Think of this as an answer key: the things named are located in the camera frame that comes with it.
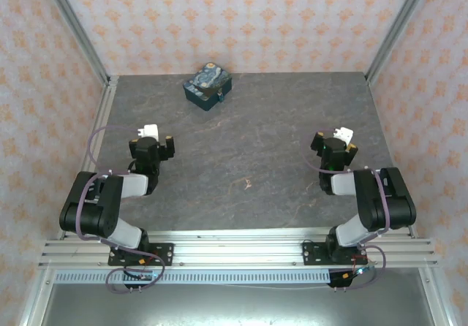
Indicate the starry night painted box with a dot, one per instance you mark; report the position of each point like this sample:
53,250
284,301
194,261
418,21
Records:
206,83

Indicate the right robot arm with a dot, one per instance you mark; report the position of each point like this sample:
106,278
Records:
369,201

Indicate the small circuit board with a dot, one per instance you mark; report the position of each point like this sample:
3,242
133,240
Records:
360,272
146,276

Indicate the grey metal shelf panel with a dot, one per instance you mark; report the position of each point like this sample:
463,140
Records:
237,306

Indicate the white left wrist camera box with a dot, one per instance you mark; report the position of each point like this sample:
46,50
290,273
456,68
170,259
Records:
150,131

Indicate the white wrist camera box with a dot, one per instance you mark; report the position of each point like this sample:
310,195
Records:
150,131
344,135

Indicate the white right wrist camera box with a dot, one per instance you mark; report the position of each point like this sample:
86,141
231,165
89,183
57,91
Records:
344,135

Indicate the aluminium side rail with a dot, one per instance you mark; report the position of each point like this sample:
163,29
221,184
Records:
104,117

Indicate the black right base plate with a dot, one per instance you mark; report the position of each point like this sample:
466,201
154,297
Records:
312,253

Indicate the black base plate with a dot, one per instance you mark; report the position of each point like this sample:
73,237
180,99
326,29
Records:
164,253
312,253

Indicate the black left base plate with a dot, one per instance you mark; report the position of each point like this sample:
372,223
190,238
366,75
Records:
164,253

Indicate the aluminium mounting rail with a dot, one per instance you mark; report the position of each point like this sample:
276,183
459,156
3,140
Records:
237,251

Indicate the aluminium frame post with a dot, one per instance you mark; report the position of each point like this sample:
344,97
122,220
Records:
73,22
398,26

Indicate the aluminium lower frame bar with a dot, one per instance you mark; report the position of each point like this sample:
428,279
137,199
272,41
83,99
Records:
437,296
36,296

